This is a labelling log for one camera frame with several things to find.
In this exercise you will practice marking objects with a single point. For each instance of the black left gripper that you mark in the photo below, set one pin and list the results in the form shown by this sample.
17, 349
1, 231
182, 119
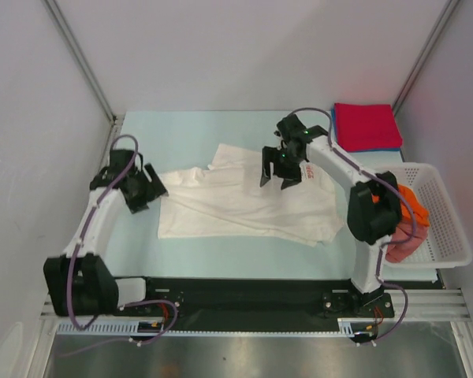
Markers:
139, 204

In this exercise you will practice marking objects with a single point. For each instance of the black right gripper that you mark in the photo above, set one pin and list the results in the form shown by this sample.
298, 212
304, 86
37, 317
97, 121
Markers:
270, 154

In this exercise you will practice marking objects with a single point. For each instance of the white t shirt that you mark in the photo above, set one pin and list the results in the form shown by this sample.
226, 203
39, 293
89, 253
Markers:
226, 199

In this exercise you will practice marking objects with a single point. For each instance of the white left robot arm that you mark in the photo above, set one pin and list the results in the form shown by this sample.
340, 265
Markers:
81, 271

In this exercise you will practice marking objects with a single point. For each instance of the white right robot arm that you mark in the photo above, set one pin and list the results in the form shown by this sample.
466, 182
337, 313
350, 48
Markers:
373, 211

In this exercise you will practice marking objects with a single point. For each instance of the folded blue t shirt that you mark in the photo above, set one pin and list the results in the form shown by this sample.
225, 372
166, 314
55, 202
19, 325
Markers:
335, 130

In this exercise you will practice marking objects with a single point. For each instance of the folded red t shirt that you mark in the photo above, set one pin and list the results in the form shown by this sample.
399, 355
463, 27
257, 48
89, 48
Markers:
366, 126

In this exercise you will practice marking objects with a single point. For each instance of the pink t shirt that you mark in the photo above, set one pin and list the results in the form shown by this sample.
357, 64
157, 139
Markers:
396, 253

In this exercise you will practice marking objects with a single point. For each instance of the orange t shirt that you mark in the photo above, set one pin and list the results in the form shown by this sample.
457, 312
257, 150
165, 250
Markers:
420, 213

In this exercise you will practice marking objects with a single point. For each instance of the white plastic basket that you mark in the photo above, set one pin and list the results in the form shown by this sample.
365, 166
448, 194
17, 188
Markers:
446, 245

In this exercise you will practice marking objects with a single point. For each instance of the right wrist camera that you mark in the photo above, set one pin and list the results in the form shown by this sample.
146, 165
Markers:
290, 128

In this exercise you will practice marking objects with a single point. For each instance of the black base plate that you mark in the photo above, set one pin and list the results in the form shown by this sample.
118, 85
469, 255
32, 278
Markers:
258, 304

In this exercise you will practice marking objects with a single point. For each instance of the aluminium frame post left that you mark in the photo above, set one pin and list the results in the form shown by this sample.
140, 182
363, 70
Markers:
75, 50

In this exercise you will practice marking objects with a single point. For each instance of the aluminium frame post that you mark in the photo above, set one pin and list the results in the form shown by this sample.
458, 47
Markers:
442, 23
75, 50

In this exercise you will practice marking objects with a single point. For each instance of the white slotted cable duct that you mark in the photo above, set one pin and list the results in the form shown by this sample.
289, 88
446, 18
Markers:
150, 329

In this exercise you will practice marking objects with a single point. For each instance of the aluminium frame post right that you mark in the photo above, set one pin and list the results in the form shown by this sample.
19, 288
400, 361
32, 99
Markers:
442, 23

